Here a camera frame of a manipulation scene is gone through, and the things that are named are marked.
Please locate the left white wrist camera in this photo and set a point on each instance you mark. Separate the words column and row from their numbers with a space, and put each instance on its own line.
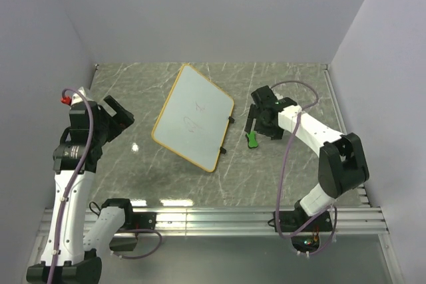
column 71, row 96

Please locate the yellow framed whiteboard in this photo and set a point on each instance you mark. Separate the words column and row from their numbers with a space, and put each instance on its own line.
column 194, row 119

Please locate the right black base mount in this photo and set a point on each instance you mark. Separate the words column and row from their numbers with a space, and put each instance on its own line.
column 290, row 221

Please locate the aluminium front rail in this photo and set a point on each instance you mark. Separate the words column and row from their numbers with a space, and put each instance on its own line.
column 253, row 221

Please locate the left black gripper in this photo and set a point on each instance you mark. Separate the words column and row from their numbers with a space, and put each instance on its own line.
column 119, row 122

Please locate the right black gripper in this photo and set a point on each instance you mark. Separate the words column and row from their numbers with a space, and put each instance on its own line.
column 274, row 133

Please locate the aluminium rail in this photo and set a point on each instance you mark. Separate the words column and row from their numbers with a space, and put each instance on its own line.
column 346, row 131
column 253, row 221

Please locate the aluminium right side rail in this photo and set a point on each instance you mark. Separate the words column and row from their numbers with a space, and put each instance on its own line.
column 346, row 131

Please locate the green whiteboard eraser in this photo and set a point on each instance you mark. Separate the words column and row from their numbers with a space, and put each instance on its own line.
column 251, row 140

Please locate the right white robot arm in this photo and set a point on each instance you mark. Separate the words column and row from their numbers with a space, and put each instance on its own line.
column 313, row 134

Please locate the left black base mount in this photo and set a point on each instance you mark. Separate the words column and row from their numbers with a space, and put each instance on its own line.
column 142, row 220

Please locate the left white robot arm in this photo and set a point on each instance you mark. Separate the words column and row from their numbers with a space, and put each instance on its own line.
column 70, row 254

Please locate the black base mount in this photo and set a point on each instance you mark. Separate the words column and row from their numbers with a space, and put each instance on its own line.
column 290, row 221
column 142, row 220

